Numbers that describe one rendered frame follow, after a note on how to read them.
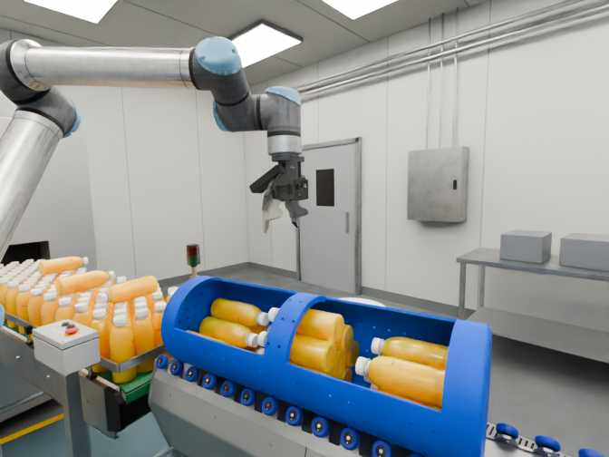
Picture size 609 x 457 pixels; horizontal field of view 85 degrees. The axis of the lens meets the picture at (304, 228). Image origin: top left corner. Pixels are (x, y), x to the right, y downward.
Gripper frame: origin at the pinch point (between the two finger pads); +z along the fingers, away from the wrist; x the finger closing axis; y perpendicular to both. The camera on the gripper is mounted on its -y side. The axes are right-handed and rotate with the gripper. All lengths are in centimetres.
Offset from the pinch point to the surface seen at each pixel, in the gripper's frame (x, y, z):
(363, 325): 13.6, 18.9, 28.0
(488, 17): 331, 22, -186
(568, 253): 246, 89, 38
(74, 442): -30, -61, 67
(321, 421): -9.3, 17.6, 43.5
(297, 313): -6.7, 9.8, 19.5
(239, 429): -12, -6, 53
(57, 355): -34, -56, 35
